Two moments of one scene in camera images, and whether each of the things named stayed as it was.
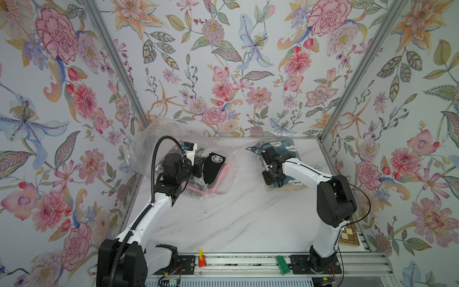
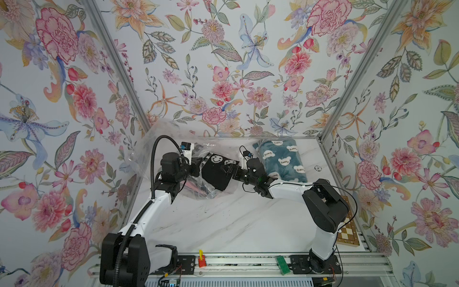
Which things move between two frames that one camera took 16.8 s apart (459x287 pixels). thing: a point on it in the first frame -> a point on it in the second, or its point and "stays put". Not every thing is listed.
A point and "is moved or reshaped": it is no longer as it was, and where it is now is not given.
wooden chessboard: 348,235 stays put
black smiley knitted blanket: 213,164 is moved or reshaped
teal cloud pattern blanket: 285,147 stays put
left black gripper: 197,168 stays put
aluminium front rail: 271,265 stays put
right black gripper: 267,180 -> 239,171
